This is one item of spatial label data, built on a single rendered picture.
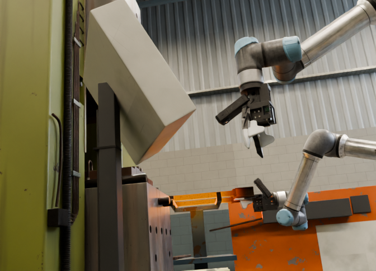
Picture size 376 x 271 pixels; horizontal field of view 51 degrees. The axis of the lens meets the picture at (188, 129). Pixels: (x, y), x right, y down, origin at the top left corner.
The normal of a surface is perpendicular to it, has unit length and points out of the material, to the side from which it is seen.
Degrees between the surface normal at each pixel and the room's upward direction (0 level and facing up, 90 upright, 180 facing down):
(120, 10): 90
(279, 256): 90
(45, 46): 90
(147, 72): 90
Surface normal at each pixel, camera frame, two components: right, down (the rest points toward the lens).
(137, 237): -0.14, -0.28
